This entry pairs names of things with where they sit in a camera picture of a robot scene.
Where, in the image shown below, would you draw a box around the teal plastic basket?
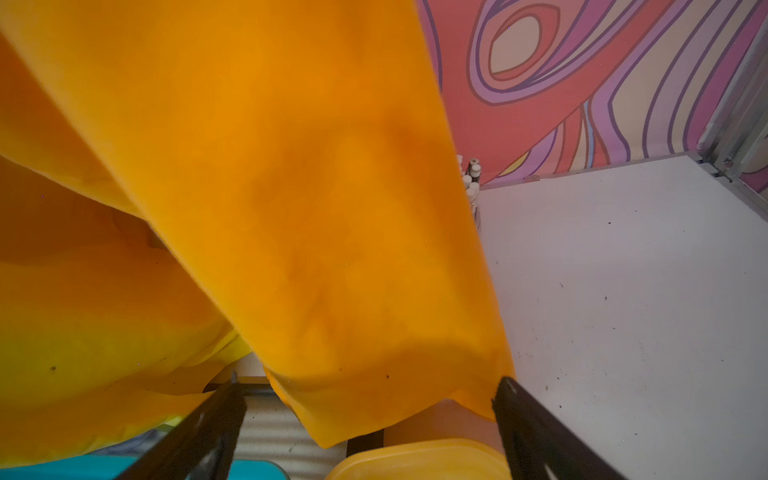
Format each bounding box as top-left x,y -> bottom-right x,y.
1,455 -> 288,480

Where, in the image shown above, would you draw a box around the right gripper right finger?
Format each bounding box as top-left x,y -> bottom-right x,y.
492,377 -> 624,480

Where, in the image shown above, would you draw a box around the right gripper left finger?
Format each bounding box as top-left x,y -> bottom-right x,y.
118,381 -> 247,479

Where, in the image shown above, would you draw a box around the marker pens cup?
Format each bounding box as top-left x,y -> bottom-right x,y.
456,155 -> 482,232

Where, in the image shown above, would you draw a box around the yellow plastic tray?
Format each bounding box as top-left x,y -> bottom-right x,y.
327,438 -> 512,480

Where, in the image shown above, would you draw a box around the orange shorts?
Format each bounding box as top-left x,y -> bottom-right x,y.
1,1 -> 514,468

